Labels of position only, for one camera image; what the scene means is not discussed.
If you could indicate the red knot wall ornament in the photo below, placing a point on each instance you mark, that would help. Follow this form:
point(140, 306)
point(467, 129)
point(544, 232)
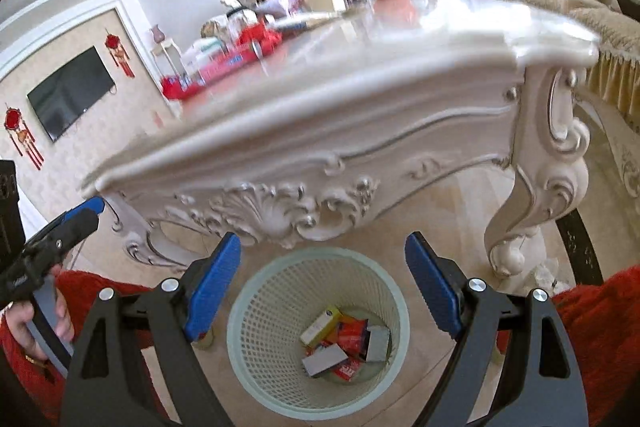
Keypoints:
point(114, 42)
point(12, 119)

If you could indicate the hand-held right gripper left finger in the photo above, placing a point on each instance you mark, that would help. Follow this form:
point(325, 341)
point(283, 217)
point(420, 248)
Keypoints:
point(215, 292)

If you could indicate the grey small carton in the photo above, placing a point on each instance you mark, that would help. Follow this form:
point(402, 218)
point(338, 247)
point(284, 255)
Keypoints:
point(377, 343)

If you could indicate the dark bordered rug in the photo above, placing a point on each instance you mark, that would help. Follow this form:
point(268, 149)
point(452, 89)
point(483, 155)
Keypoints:
point(580, 252)

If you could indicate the person's right leg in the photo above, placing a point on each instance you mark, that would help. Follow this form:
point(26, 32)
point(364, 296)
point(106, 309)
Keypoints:
point(610, 332)

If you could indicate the white carved coffee table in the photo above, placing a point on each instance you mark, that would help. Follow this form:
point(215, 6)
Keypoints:
point(350, 117)

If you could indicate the person's left forearm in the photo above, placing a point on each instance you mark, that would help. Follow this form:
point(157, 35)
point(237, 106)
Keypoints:
point(10, 382)

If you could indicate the person's left leg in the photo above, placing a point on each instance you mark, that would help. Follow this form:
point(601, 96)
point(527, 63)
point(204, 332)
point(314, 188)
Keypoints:
point(80, 279)

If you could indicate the grey white carton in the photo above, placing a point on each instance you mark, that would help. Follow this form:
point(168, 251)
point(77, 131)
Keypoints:
point(320, 361)

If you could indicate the pale green mesh wastebasket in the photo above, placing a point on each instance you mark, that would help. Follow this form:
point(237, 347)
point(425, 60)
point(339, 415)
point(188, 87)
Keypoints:
point(280, 287)

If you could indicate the white side stand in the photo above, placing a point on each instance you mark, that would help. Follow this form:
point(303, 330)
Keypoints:
point(169, 57)

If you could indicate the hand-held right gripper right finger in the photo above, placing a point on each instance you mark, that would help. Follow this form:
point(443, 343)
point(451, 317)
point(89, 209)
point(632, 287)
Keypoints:
point(431, 294)

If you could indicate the red flat carton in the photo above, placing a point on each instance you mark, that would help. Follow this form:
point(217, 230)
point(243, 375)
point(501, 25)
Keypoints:
point(347, 372)

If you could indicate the red snack wrapper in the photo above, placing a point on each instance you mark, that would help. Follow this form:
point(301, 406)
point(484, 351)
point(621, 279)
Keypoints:
point(350, 336)

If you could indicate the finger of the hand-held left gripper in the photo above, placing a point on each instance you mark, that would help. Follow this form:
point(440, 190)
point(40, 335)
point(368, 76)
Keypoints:
point(75, 232)
point(92, 205)

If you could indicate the person's leg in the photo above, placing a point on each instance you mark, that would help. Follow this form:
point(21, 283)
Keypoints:
point(80, 279)
point(610, 332)

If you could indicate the person's left hand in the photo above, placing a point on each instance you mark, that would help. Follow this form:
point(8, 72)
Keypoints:
point(17, 327)

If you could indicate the black wall television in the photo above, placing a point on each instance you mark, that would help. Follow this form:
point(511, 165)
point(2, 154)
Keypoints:
point(70, 94)

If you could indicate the purple vase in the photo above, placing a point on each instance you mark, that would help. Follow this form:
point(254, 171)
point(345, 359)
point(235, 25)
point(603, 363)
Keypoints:
point(158, 33)

